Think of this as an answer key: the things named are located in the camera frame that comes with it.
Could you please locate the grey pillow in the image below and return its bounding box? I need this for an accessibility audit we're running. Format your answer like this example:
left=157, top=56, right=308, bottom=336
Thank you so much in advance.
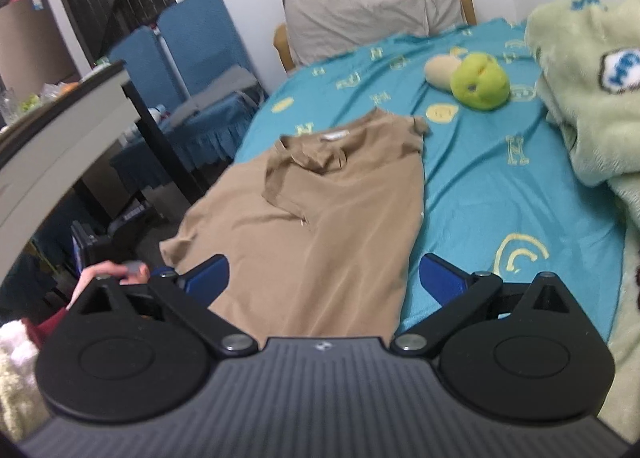
left=280, top=0, right=464, bottom=66

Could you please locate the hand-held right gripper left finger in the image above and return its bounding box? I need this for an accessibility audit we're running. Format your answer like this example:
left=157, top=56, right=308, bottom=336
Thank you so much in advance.
left=65, top=254, right=260, bottom=359

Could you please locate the clear plastic bag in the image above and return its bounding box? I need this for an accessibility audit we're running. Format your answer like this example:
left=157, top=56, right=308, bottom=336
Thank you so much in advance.
left=41, top=82, right=76, bottom=99

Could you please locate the pale blue soft toy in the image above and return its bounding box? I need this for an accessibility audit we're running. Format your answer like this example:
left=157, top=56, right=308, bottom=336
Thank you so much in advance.
left=122, top=105, right=169, bottom=141

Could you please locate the tan t-shirt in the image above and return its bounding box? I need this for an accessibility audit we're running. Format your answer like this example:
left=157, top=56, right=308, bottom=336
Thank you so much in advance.
left=160, top=108, right=432, bottom=345

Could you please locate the grey seat cushion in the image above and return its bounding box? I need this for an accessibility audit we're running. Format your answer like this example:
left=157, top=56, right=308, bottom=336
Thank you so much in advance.
left=167, top=65, right=262, bottom=121

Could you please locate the white table with dark top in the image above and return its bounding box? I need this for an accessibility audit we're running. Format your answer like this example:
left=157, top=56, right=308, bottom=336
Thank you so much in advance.
left=0, top=60, right=212, bottom=285

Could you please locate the champagne refrigerator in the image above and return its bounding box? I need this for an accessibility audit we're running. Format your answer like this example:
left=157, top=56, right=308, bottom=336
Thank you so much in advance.
left=0, top=0, right=82, bottom=94

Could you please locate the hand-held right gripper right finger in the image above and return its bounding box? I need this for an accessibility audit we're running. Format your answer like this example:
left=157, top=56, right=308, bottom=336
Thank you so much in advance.
left=390, top=254, right=577, bottom=357

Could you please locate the pale green fleece blanket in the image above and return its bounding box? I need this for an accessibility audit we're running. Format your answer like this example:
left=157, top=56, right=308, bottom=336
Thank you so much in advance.
left=524, top=0, right=640, bottom=440

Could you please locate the green and beige plush toy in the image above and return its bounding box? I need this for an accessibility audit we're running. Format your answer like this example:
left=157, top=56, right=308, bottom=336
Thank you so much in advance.
left=424, top=52, right=511, bottom=112

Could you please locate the tan headboard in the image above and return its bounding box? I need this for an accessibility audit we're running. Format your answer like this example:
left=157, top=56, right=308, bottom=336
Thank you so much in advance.
left=272, top=0, right=479, bottom=73

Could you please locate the teal printed bed sheet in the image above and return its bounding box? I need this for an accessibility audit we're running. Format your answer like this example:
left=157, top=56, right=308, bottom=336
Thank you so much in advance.
left=232, top=18, right=629, bottom=345

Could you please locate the person's left hand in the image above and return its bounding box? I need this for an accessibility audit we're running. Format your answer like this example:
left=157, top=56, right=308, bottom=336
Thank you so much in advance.
left=66, top=260, right=149, bottom=309

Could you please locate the clear glass cup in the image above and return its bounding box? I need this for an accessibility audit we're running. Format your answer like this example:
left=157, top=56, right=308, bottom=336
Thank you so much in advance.
left=0, top=86, right=19, bottom=131

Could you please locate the blue covered chair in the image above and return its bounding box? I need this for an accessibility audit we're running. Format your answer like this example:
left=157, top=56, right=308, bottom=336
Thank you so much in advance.
left=155, top=0, right=272, bottom=159
left=107, top=25, right=202, bottom=219

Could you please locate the person's left forearm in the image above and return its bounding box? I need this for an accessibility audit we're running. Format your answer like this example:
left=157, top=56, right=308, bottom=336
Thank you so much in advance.
left=0, top=305, right=72, bottom=440

